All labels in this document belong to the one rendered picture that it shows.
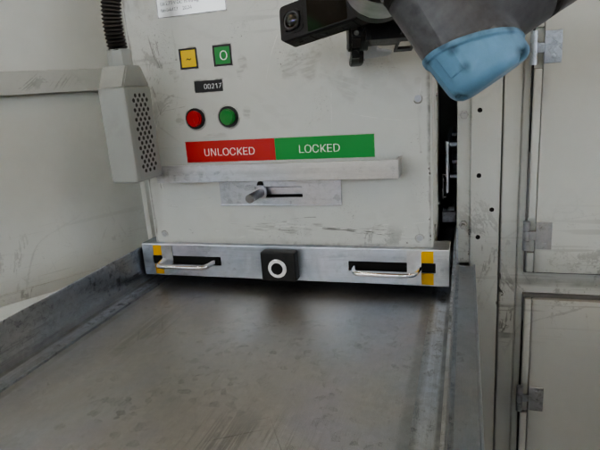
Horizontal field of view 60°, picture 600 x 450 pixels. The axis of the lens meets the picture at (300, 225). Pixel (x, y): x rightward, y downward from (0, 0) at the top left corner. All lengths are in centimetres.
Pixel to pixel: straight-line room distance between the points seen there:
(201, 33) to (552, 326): 77
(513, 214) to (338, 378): 47
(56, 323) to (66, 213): 31
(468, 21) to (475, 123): 49
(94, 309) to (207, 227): 23
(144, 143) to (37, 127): 28
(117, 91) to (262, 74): 22
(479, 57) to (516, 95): 48
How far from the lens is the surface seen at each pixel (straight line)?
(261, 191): 84
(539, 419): 111
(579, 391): 108
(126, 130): 83
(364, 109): 80
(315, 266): 85
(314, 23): 64
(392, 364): 66
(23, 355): 81
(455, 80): 46
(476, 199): 95
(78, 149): 109
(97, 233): 112
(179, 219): 94
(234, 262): 90
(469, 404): 60
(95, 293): 90
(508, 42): 46
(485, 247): 97
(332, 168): 78
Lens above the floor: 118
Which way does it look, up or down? 15 degrees down
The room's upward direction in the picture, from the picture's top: 4 degrees counter-clockwise
